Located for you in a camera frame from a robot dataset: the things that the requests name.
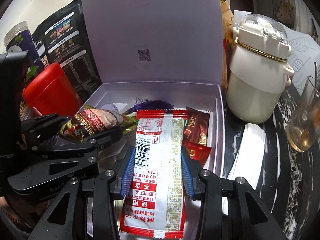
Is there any brown tote bag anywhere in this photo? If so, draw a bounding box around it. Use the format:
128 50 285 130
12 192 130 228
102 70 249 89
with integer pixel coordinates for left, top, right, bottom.
276 0 295 29

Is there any orange patterned snack bag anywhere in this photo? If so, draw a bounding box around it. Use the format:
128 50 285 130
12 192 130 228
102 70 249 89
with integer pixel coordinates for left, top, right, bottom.
216 0 234 85

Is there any purple gift box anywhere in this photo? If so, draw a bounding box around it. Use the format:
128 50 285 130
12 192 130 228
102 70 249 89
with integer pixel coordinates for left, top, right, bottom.
79 0 225 230

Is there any brown snack packet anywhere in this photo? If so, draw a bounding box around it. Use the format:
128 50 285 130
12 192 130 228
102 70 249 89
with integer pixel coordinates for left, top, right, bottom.
57 107 137 144

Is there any black stand-up pouch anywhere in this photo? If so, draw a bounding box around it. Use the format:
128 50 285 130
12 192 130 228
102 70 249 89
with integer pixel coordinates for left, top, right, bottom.
32 0 103 103

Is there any cream jug with clear lid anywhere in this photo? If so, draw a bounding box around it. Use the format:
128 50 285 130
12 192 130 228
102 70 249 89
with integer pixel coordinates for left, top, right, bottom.
226 14 295 124

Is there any glass cup with spoon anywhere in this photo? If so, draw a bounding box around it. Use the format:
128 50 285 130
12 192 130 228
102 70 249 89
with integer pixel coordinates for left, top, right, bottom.
286 62 320 153

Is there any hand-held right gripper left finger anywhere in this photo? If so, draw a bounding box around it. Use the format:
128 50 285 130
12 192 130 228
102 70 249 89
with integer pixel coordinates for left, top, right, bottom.
30 145 137 240

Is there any dark purple tassel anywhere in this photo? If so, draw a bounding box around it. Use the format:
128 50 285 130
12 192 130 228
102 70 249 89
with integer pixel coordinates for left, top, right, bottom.
130 97 175 113

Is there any clear jar with grey lid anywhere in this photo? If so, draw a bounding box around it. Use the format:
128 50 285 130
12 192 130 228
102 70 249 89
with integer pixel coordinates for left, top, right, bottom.
4 21 42 80

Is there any small dark red packet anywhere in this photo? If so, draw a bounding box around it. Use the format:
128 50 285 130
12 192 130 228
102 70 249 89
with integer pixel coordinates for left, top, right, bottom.
184 106 211 147

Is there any red tin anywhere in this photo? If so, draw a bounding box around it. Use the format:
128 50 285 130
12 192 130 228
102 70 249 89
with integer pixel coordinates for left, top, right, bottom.
22 63 83 118

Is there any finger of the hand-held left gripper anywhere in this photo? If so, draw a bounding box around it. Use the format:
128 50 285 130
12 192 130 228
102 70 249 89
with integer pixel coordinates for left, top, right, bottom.
32 127 123 178
21 114 72 150

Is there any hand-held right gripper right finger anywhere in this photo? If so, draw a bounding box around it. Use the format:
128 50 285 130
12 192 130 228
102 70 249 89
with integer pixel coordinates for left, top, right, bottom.
180 146 288 240

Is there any long red white snack packet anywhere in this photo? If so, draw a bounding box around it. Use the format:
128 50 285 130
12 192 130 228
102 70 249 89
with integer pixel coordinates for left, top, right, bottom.
119 109 188 239

